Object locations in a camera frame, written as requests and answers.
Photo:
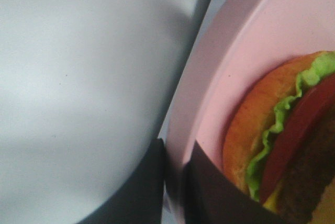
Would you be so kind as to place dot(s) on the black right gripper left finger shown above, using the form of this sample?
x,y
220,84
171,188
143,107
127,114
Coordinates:
x,y
140,198

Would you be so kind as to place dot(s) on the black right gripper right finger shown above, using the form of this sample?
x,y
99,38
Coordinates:
x,y
211,198

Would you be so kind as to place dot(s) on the burger with lettuce and tomato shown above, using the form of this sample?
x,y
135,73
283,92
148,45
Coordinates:
x,y
279,147

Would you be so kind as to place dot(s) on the pink round plate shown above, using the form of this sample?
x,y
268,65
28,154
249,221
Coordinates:
x,y
245,40

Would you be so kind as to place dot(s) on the white microwave oven body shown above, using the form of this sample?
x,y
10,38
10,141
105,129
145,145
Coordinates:
x,y
85,85

